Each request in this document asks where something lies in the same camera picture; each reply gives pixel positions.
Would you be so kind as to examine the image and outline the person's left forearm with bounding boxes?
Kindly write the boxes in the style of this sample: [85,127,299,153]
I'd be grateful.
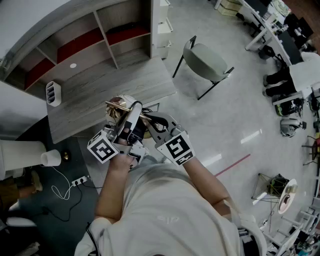
[94,155,137,225]

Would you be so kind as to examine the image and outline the grey-green chair black legs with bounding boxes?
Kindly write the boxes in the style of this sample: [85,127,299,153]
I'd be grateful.
[172,35,235,101]

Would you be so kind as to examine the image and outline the white power strip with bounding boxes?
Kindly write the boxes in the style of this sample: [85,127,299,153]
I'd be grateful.
[71,175,89,187]

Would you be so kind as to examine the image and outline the white cable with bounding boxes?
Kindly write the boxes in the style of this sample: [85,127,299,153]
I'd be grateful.
[50,164,75,201]

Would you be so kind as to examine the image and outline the person's cream shirt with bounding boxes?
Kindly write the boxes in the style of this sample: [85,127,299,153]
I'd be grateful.
[74,161,267,256]

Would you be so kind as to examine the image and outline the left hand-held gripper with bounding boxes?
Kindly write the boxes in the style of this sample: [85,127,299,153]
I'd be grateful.
[86,121,150,165]

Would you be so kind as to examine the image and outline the grey wooden desk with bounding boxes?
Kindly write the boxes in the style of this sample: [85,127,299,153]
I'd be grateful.
[45,55,177,145]

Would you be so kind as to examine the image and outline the wire frame side table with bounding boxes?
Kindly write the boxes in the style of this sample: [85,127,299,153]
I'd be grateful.
[250,172,299,216]

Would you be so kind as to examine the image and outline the black floor cable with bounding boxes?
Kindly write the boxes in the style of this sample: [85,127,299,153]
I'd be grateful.
[37,183,104,222]

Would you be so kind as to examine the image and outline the gold metallic object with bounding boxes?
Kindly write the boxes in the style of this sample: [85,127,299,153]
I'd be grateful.
[104,94,161,137]

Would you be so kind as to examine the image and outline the white ribbed pen holder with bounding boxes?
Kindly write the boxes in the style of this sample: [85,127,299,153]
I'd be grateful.
[45,80,62,108]

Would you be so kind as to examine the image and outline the large white cylinder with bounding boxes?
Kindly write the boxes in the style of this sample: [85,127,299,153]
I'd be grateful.
[0,139,48,180]

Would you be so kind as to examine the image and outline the black and green backpack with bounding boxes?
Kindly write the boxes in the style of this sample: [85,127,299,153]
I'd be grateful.
[274,97,305,117]

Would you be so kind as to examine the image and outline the black cord at shirt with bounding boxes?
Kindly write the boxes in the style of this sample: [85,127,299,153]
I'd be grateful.
[85,221,99,256]

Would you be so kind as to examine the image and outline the cardboard boxes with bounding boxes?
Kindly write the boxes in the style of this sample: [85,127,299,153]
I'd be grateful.
[216,0,241,17]

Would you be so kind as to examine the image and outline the person's right forearm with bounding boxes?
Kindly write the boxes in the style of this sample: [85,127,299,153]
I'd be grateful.
[180,155,233,221]

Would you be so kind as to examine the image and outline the wooden hutch shelf red back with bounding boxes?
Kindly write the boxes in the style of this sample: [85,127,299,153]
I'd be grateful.
[0,0,154,94]

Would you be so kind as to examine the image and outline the white drawer cabinet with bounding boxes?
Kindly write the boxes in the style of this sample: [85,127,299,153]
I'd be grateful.
[152,0,173,60]

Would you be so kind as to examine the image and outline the small white cylinder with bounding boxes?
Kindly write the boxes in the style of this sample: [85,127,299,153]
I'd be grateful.
[40,148,62,167]

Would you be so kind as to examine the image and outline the long white office desk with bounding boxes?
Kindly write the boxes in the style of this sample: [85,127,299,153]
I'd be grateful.
[238,0,302,68]

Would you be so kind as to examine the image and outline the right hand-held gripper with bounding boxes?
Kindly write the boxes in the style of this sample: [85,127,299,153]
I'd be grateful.
[145,111,196,167]

